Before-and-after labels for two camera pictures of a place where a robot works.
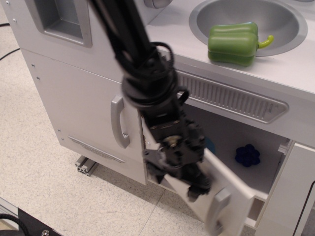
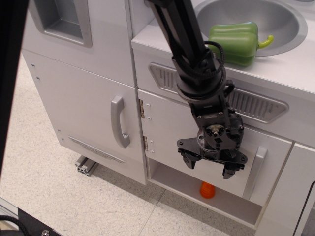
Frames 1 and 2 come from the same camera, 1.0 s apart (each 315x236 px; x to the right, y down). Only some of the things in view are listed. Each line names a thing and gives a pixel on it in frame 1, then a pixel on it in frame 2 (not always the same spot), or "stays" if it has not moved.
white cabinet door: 236,216 -> 165,122
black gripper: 181,161 -> 221,145
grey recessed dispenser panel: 68,19 stays
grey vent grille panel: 260,107 stays
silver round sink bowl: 279,18 stays
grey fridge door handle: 117,105 stays
